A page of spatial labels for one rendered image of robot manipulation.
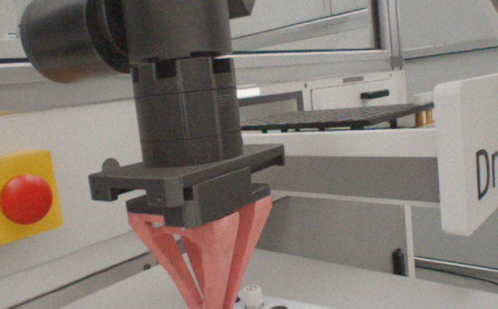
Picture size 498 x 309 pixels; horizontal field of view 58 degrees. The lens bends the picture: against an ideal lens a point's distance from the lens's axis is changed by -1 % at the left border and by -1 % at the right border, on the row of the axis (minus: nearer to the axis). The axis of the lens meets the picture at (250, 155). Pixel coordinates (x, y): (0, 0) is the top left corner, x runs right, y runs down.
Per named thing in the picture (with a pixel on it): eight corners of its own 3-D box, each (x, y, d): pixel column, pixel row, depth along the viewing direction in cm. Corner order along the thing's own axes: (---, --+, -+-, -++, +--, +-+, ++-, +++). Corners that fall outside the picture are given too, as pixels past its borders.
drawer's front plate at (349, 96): (399, 130, 97) (395, 78, 96) (325, 154, 76) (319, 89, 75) (392, 130, 98) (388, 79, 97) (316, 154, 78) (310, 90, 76)
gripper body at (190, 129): (88, 209, 24) (66, 68, 23) (210, 171, 32) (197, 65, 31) (177, 219, 20) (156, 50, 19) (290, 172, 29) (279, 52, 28)
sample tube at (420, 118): (417, 133, 54) (415, 94, 53) (428, 132, 53) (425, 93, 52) (415, 135, 53) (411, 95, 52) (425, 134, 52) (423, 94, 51)
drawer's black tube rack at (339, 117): (441, 154, 55) (438, 100, 54) (374, 187, 42) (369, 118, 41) (295, 153, 70) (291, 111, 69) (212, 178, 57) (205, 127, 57)
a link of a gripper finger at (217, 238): (140, 330, 27) (117, 176, 26) (214, 284, 33) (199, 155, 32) (231, 360, 23) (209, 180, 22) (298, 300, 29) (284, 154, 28)
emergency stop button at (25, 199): (60, 217, 37) (51, 170, 37) (10, 232, 34) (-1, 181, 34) (44, 213, 39) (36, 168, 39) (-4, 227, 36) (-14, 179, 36)
